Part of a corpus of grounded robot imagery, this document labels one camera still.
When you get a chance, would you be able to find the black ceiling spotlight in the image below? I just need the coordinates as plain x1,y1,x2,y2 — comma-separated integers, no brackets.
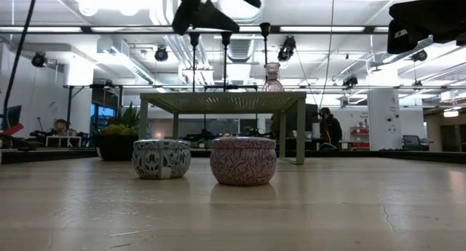
341,74,359,89
154,45,169,63
31,51,47,68
277,35,297,62
411,49,428,63

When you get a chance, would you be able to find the blue white patterned tin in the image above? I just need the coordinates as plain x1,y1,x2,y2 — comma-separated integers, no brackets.
132,139,192,180

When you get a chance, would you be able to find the black computer monitor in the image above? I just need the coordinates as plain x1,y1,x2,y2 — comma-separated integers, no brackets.
0,105,23,136

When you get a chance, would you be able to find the pink ribbed glass candle holder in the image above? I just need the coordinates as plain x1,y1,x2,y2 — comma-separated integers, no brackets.
261,62,285,93

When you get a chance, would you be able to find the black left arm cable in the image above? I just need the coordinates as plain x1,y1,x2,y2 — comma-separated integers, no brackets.
1,0,40,128

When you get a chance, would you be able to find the black horizontal background rail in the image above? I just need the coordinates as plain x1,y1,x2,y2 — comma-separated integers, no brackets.
63,84,466,90

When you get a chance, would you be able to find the white tall cabinet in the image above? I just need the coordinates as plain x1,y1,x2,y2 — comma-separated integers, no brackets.
367,89,403,151

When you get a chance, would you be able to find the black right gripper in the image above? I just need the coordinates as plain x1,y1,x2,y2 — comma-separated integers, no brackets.
387,0,466,55

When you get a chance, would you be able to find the black aluminium table frame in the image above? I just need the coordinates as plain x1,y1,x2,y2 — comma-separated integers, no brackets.
0,146,466,165

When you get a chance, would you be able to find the black overhead light bar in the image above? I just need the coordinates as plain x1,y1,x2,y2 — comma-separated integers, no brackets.
0,24,390,35

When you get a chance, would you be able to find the person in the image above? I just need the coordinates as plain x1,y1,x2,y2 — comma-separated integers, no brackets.
52,119,77,138
318,107,344,150

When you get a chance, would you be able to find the green perforated metal shelf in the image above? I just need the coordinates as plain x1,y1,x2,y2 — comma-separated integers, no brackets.
139,91,307,166

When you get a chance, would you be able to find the pink patterned round tin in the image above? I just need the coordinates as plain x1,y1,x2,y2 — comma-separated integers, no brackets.
210,136,277,187

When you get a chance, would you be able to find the thin hanging cable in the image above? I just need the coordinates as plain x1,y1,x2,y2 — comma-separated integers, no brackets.
318,0,336,108

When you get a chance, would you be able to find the red storage rack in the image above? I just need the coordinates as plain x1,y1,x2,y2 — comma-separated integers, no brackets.
349,126,371,150

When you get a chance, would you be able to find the green succulent plant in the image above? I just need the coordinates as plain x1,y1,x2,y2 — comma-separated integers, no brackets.
101,101,141,136

